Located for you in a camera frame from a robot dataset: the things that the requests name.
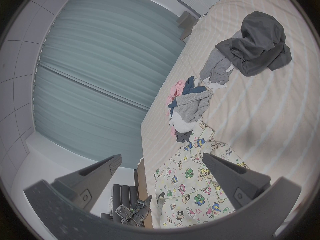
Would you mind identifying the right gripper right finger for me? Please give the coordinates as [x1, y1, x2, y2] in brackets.
[202, 152, 272, 211]

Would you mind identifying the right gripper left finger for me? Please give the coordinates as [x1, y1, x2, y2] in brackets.
[50, 153, 123, 213]

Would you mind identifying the white printed pyjama top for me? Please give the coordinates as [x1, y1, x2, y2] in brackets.
[153, 121, 250, 228]

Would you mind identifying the pile of clothes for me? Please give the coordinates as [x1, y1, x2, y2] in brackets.
[165, 76, 214, 143]

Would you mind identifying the black padded sofa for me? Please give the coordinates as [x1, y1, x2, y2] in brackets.
[113, 184, 139, 209]

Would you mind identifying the blue-green curtain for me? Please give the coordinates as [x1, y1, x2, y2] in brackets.
[36, 0, 185, 109]
[32, 65, 150, 168]

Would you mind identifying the bed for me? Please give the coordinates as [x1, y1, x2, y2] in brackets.
[134, 0, 319, 231]

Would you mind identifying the grey garment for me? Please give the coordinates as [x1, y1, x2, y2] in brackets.
[199, 31, 237, 89]

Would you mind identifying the black garment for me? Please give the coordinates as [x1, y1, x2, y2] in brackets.
[215, 11, 292, 77]

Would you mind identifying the grey bedside table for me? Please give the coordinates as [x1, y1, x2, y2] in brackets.
[176, 11, 199, 41]

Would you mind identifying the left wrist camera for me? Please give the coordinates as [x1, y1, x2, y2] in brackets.
[115, 205, 132, 217]

